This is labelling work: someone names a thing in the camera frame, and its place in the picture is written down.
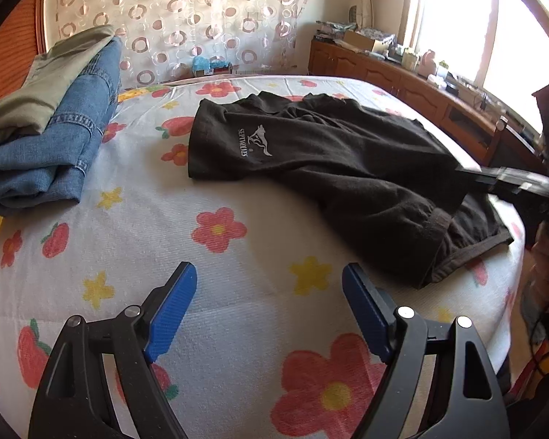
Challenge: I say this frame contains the black shorts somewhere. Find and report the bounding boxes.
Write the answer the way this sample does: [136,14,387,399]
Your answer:
[188,92,513,288]

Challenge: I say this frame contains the person's right hand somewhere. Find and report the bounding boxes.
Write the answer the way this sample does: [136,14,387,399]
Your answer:
[529,222,549,311]

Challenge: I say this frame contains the wooden sideboard cabinet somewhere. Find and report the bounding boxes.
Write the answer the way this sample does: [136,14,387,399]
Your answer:
[308,39,546,175]

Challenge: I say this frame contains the pink figurine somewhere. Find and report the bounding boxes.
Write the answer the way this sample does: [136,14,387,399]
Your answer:
[418,50,437,78]

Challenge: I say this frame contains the white cup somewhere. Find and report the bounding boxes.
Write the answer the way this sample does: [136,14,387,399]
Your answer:
[400,49,418,72]

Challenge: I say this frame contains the white floral bed sheet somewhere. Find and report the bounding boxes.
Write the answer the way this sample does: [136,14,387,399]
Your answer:
[0,74,526,439]

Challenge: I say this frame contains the blue folded jeans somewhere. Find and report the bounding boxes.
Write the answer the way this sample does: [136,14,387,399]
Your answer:
[0,37,123,216]

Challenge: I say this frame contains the cardboard box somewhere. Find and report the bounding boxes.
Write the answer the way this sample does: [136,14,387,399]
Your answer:
[343,31,393,53]

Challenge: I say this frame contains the olive green folded garment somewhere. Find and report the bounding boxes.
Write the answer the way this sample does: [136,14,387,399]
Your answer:
[0,25,115,145]

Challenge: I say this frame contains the sheer circle-pattern curtain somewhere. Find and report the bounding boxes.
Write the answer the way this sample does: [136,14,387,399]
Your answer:
[43,0,307,88]

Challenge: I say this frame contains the wooden slatted wardrobe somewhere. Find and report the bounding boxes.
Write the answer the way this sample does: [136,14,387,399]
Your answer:
[0,0,46,99]

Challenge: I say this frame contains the window with wooden frame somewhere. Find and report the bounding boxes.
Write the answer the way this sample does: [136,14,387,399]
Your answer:
[404,0,549,134]

